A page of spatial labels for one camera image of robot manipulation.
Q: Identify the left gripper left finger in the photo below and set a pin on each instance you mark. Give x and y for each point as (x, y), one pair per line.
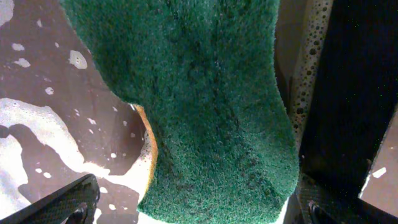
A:
(73, 203)

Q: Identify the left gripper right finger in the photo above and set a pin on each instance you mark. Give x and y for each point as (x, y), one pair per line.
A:
(319, 205)

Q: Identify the green yellow scrub sponge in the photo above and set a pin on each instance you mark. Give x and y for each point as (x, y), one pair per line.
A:
(203, 71)

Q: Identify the black soapy water tub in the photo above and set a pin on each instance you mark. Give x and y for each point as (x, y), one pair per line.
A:
(335, 63)

